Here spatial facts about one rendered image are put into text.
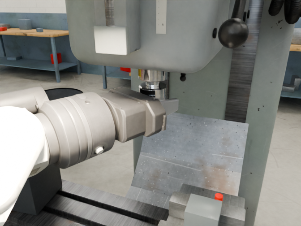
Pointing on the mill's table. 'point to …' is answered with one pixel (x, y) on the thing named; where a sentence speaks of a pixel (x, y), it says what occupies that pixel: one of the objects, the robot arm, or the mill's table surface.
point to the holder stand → (38, 190)
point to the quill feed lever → (234, 28)
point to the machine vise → (229, 199)
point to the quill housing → (155, 34)
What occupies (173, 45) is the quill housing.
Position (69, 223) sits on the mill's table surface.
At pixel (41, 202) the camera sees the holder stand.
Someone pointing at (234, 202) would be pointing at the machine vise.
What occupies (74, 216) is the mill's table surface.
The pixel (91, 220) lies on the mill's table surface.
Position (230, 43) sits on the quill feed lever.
